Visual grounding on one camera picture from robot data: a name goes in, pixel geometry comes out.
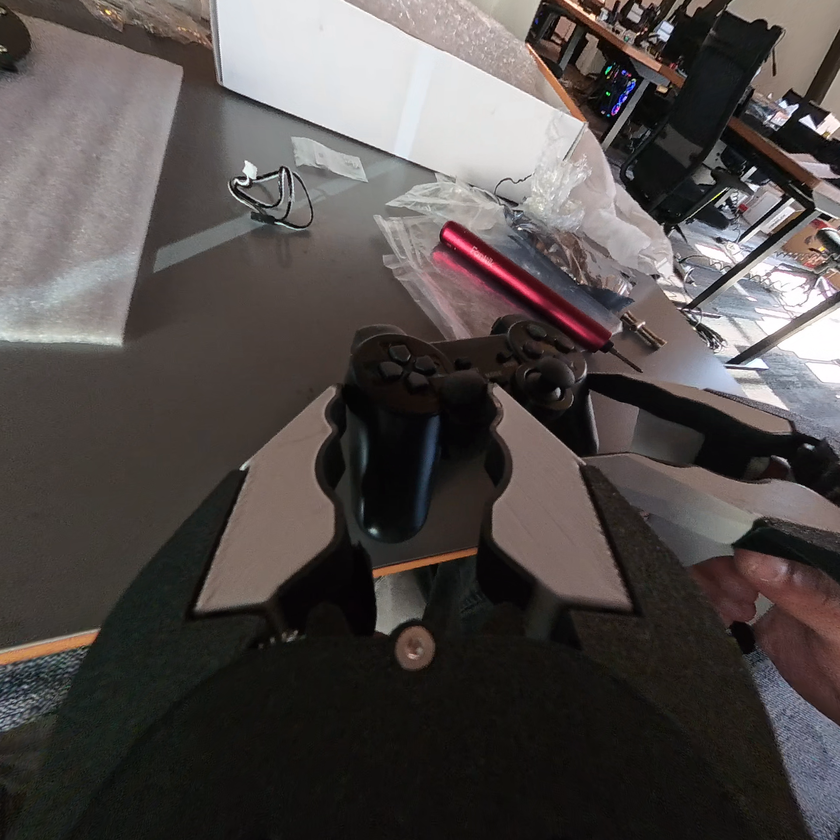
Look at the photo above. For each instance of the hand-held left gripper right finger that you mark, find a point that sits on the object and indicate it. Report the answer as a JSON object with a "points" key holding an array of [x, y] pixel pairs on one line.
{"points": [[558, 525]]}

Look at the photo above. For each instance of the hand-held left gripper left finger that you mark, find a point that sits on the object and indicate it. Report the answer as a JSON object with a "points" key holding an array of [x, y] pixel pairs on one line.
{"points": [[275, 525]]}

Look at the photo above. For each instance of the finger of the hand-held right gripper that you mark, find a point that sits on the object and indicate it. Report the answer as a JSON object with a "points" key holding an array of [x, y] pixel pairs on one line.
{"points": [[689, 499], [735, 410]]}

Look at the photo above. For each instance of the black game controller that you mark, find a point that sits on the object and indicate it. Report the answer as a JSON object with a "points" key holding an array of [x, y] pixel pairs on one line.
{"points": [[394, 472]]}

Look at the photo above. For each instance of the wooden office desk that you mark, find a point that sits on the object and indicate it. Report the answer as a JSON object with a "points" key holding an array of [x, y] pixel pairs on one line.
{"points": [[778, 159]]}

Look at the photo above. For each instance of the person's right hand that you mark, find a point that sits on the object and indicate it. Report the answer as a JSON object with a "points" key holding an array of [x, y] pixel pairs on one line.
{"points": [[794, 630]]}

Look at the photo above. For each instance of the metal screwdriver bit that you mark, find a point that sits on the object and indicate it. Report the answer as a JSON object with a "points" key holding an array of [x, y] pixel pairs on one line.
{"points": [[646, 331]]}

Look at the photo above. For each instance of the bag of metal screws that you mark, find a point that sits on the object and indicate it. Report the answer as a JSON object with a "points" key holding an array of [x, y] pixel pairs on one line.
{"points": [[577, 262]]}

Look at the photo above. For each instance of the red electric screwdriver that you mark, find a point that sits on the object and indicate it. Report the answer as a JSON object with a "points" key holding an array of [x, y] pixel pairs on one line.
{"points": [[525, 275]]}

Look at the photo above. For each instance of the crumpled clear plastic wrap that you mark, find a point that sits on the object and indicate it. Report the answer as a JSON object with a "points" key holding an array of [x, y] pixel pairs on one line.
{"points": [[558, 190]]}

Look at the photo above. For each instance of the clear zip bag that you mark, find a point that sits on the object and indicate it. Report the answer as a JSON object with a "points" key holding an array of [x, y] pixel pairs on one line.
{"points": [[420, 275]]}

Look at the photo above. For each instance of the computer tower with coloured lights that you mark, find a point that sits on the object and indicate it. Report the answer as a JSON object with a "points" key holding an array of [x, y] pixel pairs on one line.
{"points": [[617, 88]]}

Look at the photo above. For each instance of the small clear plastic bag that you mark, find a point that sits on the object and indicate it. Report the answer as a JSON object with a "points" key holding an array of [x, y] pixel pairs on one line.
{"points": [[328, 157]]}

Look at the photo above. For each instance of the white foam sheet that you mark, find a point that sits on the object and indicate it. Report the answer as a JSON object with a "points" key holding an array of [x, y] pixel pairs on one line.
{"points": [[79, 197]]}

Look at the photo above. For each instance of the white cardboard box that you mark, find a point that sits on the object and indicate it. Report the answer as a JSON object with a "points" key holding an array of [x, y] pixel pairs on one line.
{"points": [[394, 85]]}

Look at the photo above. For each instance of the bubble wrap sheet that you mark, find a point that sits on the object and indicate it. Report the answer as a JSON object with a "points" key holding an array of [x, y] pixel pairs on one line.
{"points": [[472, 33]]}

